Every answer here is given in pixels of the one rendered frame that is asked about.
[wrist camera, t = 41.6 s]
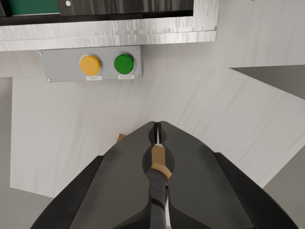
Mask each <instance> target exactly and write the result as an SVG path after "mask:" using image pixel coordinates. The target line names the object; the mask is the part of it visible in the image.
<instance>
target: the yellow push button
mask: <svg viewBox="0 0 305 229"><path fill-rule="evenodd" d="M80 68H81V70H82V71H83V72H84V73H85V74H87V75H90V76H92V75H96V74H97V73H98V72H99V71H100V68H101V64H100V62H99V60H98V59H97V58H96V57H94V56H92V55H87V56H85V57H83V58H82V59H81V61H80Z"/></svg>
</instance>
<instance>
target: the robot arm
mask: <svg viewBox="0 0 305 229"><path fill-rule="evenodd" d="M157 132H158V136H159V144H162V146H163V147H164V148H165V166H166V167H167V168H168V169H169V170H170V172H171V174H172V175H171V176H170V178H169V179H168V178H167V176H166V175H165V174H164V173H162V172H161V171H159V170H157V169H153V168H151V167H152V165H153V163H152V148H153V147H154V145H155V144H157ZM167 199H168V209H169V218H170V225H171V228H172V229H299V228H298V226H297V225H296V224H295V223H294V221H293V220H292V219H291V218H290V216H289V215H288V214H287V213H286V212H285V211H284V210H283V209H282V208H281V206H280V205H279V204H278V203H277V202H276V201H275V200H274V199H273V198H272V197H271V196H270V195H268V194H267V193H266V192H265V191H264V190H263V189H262V188H261V187H260V186H259V185H258V184H256V183H255V182H254V181H253V180H252V179H251V178H249V177H248V176H247V175H246V174H245V173H244V172H242V171H241V170H240V169H239V168H238V167H237V166H235V165H234V164H233V163H232V162H231V161H230V160H229V159H228V158H227V157H225V156H224V155H223V154H222V153H221V152H214V151H213V150H211V149H210V148H209V147H208V146H207V145H206V144H204V143H203V142H202V141H200V140H199V139H197V138H196V137H194V136H192V135H191V134H189V133H187V132H185V131H183V130H181V129H180V128H178V127H176V126H174V125H172V124H170V123H168V122H166V121H160V122H155V121H150V122H148V123H146V124H145V125H143V126H141V127H140V128H138V129H137V130H135V131H133V132H132V133H130V134H128V135H127V136H125V137H124V138H122V139H121V140H119V141H118V142H117V143H116V144H114V145H113V146H112V147H111V148H110V149H109V150H108V151H107V152H106V153H105V154H104V155H98V156H97V157H96V158H95V159H93V160H92V161H91V162H90V163H89V164H88V165H87V166H86V167H85V168H84V169H83V170H82V171H81V172H80V173H79V174H78V175H77V176H76V177H75V178H74V179H73V180H72V181H71V182H70V183H69V184H68V185H67V186H66V187H65V188H64V189H63V190H62V191H61V192H60V193H59V194H58V195H57V196H56V197H55V198H54V199H53V200H52V201H51V202H50V204H49V205H48V206H47V207H46V208H45V209H44V210H43V212H42V213H41V214H40V216H39V217H38V218H37V219H36V221H35V222H34V223H33V225H32V226H31V228H30V229H167V223H166V211H165V208H166V204H167Z"/></svg>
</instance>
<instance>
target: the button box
mask: <svg viewBox="0 0 305 229"><path fill-rule="evenodd" d="M38 54H39V57H40V60H41V63H42V66H43V69H44V73H45V76H46V79H47V81H48V82H49V83H51V82H73V81H96V80H128V79H142V78H143V73H144V66H143V46H142V45H121V46H102V47H82V48H63V49H44V50H38ZM120 54H128V55H130V56H131V57H132V59H133V61H134V68H133V70H132V71H131V72H130V73H129V74H121V73H119V72H117V70H116V69H115V67H114V61H115V59H116V57H117V56H118V55H120ZM87 55H92V56H94V57H96V58H97V59H98V60H99V62H100V64H101V68H100V71H99V72H98V73H97V74H96V75H92V76H90V75H87V74H85V73H84V72H83V71H82V70H81V68H80V61H81V59H82V58H83V57H85V56H87Z"/></svg>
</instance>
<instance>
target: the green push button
mask: <svg viewBox="0 0 305 229"><path fill-rule="evenodd" d="M114 67H115V69H116V70H117V72H119V73H121V74H129V73H130V72H131V71H132V70H133V68H134V61H133V59H132V57H131V56H130V55H128V54H120V55H118V56H117V57H116V59H115V61H114Z"/></svg>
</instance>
